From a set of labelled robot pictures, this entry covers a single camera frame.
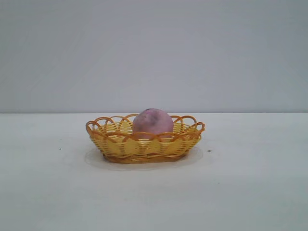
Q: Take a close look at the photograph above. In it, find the yellow woven plastic basket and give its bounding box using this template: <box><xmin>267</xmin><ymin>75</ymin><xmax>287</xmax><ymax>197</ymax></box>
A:
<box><xmin>86</xmin><ymin>113</ymin><xmax>206</xmax><ymax>165</ymax></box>

